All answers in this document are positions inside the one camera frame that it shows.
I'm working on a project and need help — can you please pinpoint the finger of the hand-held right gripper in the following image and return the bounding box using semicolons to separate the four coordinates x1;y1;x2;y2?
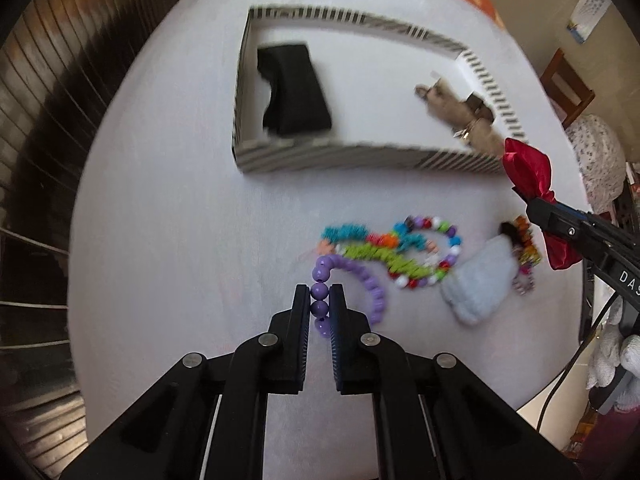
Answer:
527;197;640;263

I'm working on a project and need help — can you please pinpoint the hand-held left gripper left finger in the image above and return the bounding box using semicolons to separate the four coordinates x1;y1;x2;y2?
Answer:
60;284;311;480

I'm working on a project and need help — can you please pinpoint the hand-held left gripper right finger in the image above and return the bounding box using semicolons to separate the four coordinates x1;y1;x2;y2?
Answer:
327;284;583;480

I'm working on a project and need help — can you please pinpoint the purple bead bracelet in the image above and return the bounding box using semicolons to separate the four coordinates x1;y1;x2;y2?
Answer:
311;254;388;338

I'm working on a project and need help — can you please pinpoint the small multicolour bead bracelet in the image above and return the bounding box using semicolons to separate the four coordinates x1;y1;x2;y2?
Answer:
512;215;543;296

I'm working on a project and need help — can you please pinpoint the black scrunchie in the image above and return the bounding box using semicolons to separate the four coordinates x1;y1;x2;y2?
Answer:
499;222;523;248

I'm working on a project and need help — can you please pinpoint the red satin bow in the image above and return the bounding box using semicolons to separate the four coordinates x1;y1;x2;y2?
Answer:
502;137;583;271

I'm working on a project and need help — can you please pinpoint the green bead bracelet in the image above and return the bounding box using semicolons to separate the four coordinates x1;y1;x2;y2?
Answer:
345;242;433;281

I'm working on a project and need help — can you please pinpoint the teal bead bracelet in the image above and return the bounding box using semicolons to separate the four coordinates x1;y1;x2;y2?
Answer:
321;225;426;253

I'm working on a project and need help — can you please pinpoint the white fluffy scrunchie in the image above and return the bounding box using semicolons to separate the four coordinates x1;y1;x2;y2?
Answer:
440;235;521;328

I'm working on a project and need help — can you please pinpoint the multicolour round bead necklace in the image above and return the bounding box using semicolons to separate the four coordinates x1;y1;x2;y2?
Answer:
390;216;463;291

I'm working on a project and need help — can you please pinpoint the grey striped cardboard box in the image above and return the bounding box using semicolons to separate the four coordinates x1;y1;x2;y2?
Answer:
231;5;531;176

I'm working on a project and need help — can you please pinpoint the floral seat cushion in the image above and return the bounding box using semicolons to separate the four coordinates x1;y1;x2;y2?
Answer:
565;114;628;211

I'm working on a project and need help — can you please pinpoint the white knitted cloth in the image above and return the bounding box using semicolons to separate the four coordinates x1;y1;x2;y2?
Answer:
585;320;640;391

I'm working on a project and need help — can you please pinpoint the brown scrunchie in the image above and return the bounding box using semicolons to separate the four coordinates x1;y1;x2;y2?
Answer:
462;91;496;123

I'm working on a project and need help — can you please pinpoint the wooden chair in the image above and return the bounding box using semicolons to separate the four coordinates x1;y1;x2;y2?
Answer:
539;47;596;128

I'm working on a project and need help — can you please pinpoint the beige sheer bow hair clip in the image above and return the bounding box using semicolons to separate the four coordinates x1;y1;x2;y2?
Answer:
414;76;506;156

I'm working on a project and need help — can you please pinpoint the maroon cloth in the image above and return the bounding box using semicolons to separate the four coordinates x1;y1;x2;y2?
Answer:
565;405;640;466

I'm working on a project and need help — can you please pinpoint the black pouch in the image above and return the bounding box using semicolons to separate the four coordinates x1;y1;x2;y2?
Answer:
256;44;335;138

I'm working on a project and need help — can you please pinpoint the wooden slatted door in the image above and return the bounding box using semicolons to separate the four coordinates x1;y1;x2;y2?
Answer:
0;0;201;461

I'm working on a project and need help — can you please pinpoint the black cable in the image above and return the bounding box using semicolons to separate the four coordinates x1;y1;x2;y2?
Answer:
537;295;621;433

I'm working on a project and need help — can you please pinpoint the wall calendar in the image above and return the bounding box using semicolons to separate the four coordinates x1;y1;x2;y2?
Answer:
566;0;613;45

